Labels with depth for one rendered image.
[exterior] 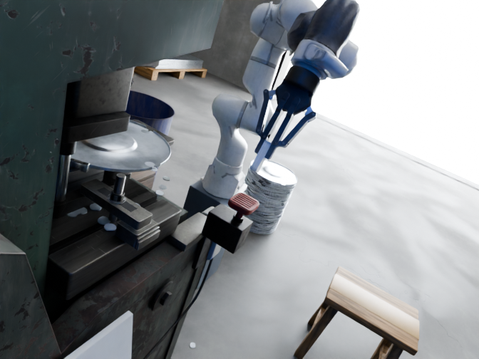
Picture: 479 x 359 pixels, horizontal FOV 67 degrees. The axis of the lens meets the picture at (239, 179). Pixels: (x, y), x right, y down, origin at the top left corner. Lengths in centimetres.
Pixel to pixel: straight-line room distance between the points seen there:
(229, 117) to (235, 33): 442
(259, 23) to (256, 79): 19
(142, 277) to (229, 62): 514
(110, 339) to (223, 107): 89
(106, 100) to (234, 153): 75
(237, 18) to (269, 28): 447
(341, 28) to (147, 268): 63
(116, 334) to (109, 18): 53
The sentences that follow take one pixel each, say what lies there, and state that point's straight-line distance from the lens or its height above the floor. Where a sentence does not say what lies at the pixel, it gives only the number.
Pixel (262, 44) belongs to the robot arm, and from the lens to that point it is 135.
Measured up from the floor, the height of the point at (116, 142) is 79.
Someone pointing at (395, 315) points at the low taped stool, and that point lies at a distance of 155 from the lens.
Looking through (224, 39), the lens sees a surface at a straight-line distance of 580.
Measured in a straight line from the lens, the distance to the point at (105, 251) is 69.
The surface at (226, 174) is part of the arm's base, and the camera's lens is 142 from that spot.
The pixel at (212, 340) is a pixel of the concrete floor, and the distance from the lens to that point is 153.
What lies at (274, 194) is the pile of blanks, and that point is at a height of 27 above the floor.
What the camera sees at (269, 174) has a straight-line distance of 207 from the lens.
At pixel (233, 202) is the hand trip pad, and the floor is 76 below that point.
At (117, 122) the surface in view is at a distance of 73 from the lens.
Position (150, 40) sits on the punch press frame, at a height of 106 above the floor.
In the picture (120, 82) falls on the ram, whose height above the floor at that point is 95.
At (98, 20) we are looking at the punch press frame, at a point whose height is 108.
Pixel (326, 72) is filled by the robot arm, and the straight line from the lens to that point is 79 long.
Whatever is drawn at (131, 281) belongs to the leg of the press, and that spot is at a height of 62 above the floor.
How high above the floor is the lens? 116
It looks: 25 degrees down
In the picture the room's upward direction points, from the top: 20 degrees clockwise
